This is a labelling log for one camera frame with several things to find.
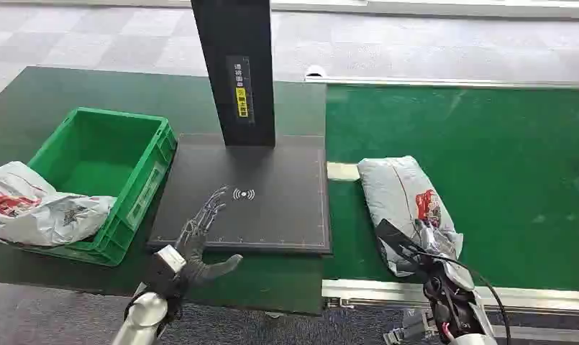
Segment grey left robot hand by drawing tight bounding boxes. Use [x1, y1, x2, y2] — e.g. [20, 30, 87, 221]
[173, 185, 245, 288]

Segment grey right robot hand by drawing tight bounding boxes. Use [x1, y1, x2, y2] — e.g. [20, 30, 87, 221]
[374, 218, 465, 282]

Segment grey parcel bag red print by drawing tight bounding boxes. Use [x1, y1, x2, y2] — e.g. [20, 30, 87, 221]
[357, 155, 465, 279]

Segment black scanner stand with column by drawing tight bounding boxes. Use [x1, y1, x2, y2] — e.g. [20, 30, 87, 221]
[147, 0, 332, 255]

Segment pale label on belt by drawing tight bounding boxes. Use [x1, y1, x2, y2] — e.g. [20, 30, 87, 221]
[326, 162, 362, 183]

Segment green conveyor belt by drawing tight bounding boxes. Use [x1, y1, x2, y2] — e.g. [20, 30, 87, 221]
[323, 84, 579, 293]

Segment green plastic crate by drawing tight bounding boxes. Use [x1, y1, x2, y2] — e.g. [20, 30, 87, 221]
[13, 106, 178, 267]

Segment crumpled grey parcel bag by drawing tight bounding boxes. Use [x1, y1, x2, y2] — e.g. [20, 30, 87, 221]
[0, 160, 117, 247]

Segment yellow black warning label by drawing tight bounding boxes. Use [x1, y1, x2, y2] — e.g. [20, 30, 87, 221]
[225, 55, 256, 125]

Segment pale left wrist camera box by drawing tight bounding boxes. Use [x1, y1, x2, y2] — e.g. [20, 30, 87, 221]
[153, 244, 188, 276]

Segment silver conveyor frame rail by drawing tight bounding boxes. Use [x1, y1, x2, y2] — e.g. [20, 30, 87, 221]
[321, 279, 579, 316]
[304, 75, 579, 91]

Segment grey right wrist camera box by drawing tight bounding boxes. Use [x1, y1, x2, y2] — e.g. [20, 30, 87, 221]
[383, 310, 439, 345]

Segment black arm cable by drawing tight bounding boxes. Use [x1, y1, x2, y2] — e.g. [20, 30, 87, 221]
[403, 245, 512, 345]

